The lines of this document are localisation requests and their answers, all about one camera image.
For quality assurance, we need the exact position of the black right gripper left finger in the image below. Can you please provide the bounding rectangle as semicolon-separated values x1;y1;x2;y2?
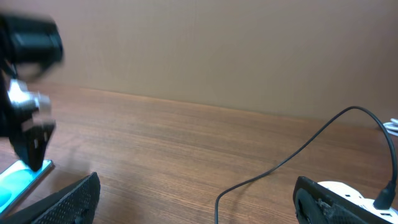
1;172;101;224

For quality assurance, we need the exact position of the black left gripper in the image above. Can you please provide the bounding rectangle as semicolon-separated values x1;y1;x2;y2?
1;73;56;172

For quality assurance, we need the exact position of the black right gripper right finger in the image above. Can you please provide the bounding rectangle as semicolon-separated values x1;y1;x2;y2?
293;176;391;224

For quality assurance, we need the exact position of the turquoise screen smartphone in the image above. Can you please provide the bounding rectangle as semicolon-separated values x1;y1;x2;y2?
1;159;55;218

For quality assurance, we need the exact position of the black charger cable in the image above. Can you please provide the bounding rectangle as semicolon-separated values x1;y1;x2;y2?
214;106;398;224

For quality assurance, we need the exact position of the white power strip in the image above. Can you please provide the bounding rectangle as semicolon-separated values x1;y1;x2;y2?
318;181;397;224

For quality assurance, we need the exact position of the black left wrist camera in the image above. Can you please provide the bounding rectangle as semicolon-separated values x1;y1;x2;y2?
1;12;63;81

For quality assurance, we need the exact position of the white power strip cord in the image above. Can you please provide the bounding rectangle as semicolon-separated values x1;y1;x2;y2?
382;117;398;137

